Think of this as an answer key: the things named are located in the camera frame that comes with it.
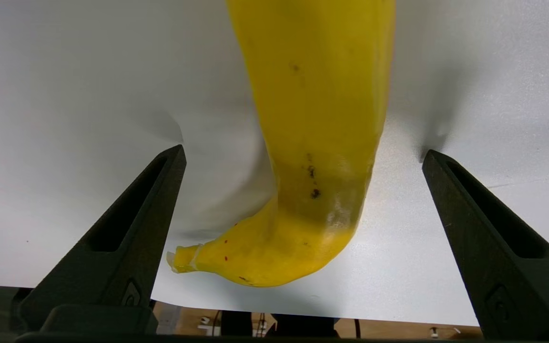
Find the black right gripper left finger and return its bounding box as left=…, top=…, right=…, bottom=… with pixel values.
left=17, top=144, right=187, bottom=334

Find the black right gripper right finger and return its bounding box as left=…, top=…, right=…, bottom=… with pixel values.
left=421, top=150, right=549, bottom=340

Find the yellow banana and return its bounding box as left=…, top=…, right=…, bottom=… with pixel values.
left=166, top=0, right=396, bottom=288

